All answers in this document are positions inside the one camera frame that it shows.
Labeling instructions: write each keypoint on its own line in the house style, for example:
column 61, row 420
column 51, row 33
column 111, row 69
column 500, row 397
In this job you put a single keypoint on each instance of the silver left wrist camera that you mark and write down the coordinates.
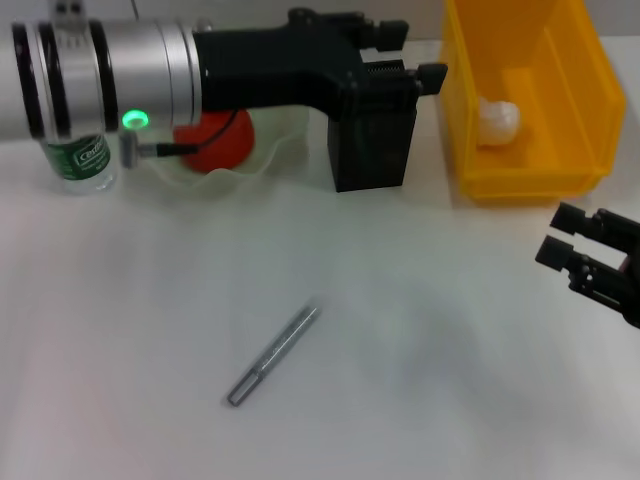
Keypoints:
column 69, row 9

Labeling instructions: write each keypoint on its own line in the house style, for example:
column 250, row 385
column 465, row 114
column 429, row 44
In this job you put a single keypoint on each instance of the pale green wavy fruit plate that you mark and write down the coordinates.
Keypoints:
column 280, row 140

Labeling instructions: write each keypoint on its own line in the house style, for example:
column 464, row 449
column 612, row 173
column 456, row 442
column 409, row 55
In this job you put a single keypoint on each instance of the clear bottle with green label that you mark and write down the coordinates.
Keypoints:
column 80, row 165

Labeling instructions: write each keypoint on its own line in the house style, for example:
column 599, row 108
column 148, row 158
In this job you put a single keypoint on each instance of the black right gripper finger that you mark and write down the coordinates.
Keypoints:
column 555, row 255
column 572, row 219

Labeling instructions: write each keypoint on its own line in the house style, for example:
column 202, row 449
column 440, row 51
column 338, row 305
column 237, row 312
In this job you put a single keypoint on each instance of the white paper ball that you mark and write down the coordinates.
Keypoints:
column 500, row 122

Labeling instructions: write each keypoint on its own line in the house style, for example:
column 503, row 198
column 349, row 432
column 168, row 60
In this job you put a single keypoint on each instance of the grey pen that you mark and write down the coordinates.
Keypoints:
column 275, row 350

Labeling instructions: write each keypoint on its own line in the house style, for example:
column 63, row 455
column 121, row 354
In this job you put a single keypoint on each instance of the black mesh pen holder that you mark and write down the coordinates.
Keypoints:
column 372, row 155

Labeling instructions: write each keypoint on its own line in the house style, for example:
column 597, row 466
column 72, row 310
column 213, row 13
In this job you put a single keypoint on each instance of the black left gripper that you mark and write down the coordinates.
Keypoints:
column 280, row 65

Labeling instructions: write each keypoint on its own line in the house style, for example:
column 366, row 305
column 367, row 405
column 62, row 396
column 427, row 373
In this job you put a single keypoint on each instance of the orange fruit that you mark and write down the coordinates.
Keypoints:
column 225, row 145

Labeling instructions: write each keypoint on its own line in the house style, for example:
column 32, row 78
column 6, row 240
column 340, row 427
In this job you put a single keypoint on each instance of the yellow plastic bin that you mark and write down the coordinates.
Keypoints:
column 550, row 150

